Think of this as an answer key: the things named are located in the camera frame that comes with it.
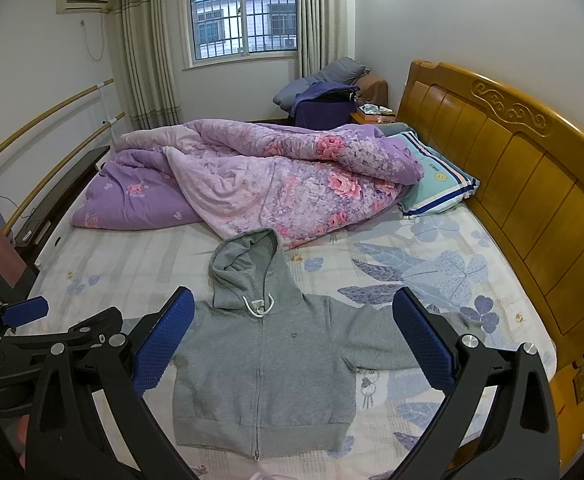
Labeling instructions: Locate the teal striped pillow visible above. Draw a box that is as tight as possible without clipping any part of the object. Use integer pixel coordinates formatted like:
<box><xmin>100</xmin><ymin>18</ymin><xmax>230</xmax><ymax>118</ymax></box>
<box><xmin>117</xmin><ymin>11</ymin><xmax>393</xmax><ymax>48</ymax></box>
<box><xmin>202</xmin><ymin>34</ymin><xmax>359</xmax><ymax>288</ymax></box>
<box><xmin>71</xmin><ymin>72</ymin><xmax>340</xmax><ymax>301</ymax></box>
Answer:
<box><xmin>399</xmin><ymin>130</ymin><xmax>480</xmax><ymax>218</ymax></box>

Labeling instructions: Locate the wooden wall rail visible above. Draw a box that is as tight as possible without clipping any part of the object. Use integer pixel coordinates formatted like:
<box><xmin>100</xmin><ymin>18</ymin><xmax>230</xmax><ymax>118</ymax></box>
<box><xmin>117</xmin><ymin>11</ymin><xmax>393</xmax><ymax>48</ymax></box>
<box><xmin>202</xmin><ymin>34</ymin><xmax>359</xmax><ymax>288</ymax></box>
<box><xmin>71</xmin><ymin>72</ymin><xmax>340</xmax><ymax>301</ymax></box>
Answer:
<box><xmin>0</xmin><ymin>78</ymin><xmax>115</xmax><ymax>155</ymax></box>
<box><xmin>2</xmin><ymin>110</ymin><xmax>127</xmax><ymax>238</ymax></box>

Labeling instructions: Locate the grey zip hoodie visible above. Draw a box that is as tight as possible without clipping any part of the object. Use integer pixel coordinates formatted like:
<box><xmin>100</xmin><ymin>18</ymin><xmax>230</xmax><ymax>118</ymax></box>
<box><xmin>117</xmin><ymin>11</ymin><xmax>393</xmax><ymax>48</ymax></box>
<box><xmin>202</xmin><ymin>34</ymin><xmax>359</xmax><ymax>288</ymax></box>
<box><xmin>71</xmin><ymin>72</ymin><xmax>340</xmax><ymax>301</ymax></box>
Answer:
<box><xmin>121</xmin><ymin>227</ymin><xmax>486</xmax><ymax>463</ymax></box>

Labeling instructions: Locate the wooden headboard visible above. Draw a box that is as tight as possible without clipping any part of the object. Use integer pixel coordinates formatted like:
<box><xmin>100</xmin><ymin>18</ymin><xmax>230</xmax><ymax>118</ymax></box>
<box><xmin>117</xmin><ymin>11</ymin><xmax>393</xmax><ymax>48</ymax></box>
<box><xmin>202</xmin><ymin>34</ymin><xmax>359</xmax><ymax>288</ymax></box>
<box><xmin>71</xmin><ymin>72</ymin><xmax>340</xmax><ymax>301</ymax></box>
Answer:
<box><xmin>397</xmin><ymin>60</ymin><xmax>584</xmax><ymax>465</ymax></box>

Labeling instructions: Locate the barred window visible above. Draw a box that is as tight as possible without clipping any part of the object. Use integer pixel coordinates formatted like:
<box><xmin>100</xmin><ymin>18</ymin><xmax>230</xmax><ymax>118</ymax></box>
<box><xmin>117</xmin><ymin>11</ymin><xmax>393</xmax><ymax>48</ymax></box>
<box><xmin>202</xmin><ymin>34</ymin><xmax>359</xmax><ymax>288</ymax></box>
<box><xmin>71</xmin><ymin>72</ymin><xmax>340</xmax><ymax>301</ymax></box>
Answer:
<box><xmin>181</xmin><ymin>0</ymin><xmax>298</xmax><ymax>67</ymax></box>

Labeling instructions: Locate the person's left hand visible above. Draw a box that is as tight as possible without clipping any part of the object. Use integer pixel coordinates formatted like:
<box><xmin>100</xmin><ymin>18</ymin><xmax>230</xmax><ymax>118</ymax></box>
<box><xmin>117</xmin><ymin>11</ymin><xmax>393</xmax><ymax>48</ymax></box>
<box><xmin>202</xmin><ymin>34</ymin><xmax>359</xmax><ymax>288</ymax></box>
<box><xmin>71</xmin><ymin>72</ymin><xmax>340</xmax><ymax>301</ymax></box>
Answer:
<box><xmin>11</xmin><ymin>415</ymin><xmax>29</xmax><ymax>469</ymax></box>

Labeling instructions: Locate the striped curtain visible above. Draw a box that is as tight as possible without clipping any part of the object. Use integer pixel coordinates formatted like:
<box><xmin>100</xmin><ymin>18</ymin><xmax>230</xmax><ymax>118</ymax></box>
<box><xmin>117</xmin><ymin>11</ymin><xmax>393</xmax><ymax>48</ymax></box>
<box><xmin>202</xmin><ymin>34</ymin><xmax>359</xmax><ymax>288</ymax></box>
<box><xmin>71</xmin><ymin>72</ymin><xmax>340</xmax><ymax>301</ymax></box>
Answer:
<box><xmin>296</xmin><ymin>0</ymin><xmax>349</xmax><ymax>77</ymax></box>
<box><xmin>110</xmin><ymin>0</ymin><xmax>181</xmax><ymax>129</ymax></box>

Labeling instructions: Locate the lower wooden wall rail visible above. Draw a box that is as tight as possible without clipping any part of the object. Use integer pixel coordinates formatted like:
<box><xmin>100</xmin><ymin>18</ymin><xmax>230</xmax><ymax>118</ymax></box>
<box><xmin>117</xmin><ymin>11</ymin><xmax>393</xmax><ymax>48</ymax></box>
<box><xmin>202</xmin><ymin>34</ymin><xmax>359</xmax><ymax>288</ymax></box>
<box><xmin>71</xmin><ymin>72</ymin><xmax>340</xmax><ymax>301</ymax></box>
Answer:
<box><xmin>2</xmin><ymin>110</ymin><xmax>127</xmax><ymax>238</ymax></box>

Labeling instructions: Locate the wooden bedside table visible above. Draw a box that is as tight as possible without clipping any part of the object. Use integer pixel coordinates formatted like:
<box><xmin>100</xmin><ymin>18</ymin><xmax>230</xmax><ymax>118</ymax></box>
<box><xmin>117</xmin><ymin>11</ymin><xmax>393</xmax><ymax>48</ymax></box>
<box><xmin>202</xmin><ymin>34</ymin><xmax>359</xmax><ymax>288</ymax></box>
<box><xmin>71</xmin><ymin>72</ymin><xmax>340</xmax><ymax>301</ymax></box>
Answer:
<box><xmin>350</xmin><ymin>103</ymin><xmax>396</xmax><ymax>125</ymax></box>

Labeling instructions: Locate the left striped curtain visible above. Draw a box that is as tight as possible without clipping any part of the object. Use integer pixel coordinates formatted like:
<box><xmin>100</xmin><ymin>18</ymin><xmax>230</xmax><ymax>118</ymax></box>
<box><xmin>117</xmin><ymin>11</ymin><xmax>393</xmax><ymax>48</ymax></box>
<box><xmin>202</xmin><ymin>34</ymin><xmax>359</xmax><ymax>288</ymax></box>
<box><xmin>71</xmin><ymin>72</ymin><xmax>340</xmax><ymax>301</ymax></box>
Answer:
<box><xmin>110</xmin><ymin>0</ymin><xmax>181</xmax><ymax>129</ymax></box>

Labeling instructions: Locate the white air conditioner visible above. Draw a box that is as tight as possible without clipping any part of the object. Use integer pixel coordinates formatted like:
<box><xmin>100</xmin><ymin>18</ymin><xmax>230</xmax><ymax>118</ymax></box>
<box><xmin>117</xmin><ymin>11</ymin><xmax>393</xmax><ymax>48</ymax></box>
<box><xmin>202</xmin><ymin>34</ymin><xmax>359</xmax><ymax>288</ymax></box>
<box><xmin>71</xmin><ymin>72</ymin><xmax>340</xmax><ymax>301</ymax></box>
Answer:
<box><xmin>56</xmin><ymin>0</ymin><xmax>109</xmax><ymax>14</ymax></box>

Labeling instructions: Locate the upper wooden wall rail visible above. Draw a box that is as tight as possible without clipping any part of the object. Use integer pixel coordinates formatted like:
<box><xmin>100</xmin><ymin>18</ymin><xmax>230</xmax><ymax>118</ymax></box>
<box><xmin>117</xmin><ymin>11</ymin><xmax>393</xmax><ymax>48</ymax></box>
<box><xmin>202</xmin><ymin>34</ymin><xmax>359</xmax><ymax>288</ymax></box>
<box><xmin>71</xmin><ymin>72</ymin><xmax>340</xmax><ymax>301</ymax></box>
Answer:
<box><xmin>0</xmin><ymin>78</ymin><xmax>115</xmax><ymax>155</ymax></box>

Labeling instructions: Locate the black bed footboard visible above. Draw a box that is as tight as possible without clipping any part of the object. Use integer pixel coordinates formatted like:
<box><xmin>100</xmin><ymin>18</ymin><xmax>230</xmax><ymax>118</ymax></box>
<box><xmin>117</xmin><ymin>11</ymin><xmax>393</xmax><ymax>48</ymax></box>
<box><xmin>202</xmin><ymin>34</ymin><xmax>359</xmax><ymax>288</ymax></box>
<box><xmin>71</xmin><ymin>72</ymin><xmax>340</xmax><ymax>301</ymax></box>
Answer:
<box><xmin>15</xmin><ymin>145</ymin><xmax>110</xmax><ymax>266</ymax></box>

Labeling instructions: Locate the purple floral quilt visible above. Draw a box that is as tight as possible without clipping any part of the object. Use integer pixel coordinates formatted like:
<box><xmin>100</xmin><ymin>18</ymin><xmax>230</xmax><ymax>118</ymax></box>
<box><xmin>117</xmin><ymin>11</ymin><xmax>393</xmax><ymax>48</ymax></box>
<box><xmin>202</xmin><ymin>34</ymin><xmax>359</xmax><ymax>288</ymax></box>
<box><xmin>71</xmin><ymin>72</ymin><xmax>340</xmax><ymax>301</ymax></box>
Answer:
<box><xmin>71</xmin><ymin>119</ymin><xmax>424</xmax><ymax>248</ymax></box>

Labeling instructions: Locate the right striped curtain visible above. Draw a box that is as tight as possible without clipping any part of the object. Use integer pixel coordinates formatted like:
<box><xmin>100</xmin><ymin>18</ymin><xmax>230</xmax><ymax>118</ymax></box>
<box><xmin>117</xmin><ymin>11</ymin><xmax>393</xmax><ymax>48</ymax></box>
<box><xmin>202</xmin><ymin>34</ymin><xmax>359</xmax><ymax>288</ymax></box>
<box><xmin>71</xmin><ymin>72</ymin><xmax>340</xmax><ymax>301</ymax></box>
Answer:
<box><xmin>296</xmin><ymin>0</ymin><xmax>349</xmax><ymax>77</ymax></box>

